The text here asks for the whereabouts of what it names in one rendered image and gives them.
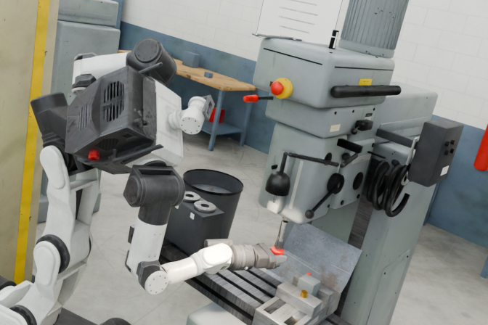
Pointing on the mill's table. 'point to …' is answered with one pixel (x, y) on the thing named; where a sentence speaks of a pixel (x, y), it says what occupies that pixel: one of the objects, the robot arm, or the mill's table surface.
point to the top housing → (319, 71)
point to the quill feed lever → (335, 183)
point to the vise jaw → (308, 306)
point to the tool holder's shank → (281, 235)
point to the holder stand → (194, 223)
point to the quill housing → (303, 171)
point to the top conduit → (364, 91)
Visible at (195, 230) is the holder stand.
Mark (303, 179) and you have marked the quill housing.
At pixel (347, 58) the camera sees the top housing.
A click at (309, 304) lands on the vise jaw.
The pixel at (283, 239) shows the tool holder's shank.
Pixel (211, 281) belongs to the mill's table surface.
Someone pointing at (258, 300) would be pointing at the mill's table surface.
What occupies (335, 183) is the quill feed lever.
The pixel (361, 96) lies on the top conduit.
